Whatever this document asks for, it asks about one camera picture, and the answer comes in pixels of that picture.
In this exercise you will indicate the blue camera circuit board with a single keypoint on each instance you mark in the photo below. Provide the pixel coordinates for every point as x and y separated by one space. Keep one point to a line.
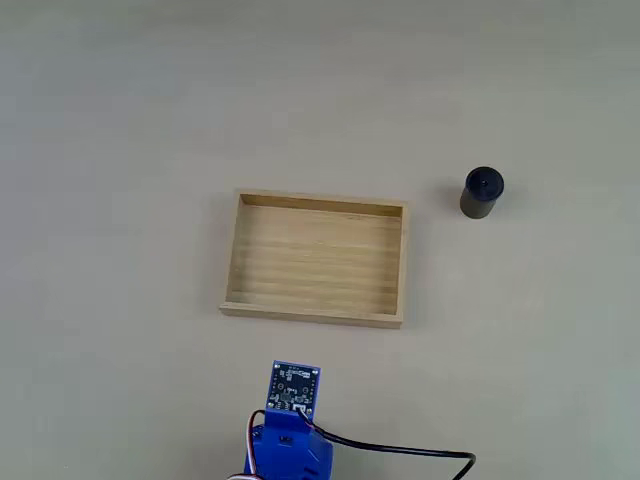
294 385

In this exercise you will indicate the shallow wooden box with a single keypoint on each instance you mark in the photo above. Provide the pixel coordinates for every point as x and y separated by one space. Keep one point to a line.
315 260

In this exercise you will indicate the black cylinder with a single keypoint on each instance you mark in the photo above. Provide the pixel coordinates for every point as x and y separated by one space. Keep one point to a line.
479 197

